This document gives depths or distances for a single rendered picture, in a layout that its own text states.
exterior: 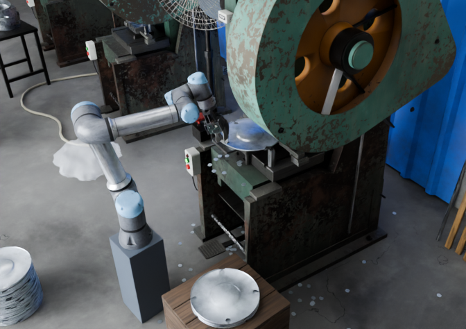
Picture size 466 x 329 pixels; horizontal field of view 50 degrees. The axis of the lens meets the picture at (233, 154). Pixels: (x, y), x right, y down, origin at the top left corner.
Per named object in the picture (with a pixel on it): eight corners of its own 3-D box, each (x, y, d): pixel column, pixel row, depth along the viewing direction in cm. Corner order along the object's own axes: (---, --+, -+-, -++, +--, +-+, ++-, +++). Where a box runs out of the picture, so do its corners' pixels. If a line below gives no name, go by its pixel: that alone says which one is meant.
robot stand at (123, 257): (142, 324, 241) (129, 258, 216) (123, 302, 252) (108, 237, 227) (172, 304, 250) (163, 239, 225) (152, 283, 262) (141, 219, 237)
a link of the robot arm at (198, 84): (183, 77, 213) (201, 69, 214) (193, 99, 218) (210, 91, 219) (187, 81, 206) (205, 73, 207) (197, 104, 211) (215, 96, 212)
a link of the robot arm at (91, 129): (73, 132, 182) (199, 100, 195) (71, 119, 191) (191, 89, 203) (81, 157, 189) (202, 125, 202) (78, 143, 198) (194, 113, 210)
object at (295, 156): (298, 166, 225) (299, 148, 220) (277, 149, 237) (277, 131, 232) (308, 162, 228) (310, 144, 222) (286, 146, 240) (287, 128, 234)
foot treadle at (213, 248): (206, 266, 256) (206, 258, 253) (197, 254, 263) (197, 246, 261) (297, 223, 281) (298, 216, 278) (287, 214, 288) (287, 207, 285)
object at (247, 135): (292, 139, 231) (292, 137, 230) (240, 158, 219) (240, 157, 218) (258, 114, 252) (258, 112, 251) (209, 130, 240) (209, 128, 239)
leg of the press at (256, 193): (254, 307, 248) (253, 159, 197) (241, 291, 256) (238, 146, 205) (386, 237, 286) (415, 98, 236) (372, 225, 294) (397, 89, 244)
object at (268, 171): (272, 182, 226) (272, 172, 222) (222, 139, 258) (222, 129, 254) (324, 162, 238) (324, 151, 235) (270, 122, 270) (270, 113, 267)
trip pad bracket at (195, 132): (202, 162, 263) (200, 130, 252) (193, 153, 270) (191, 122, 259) (212, 158, 265) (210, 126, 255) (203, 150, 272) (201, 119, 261)
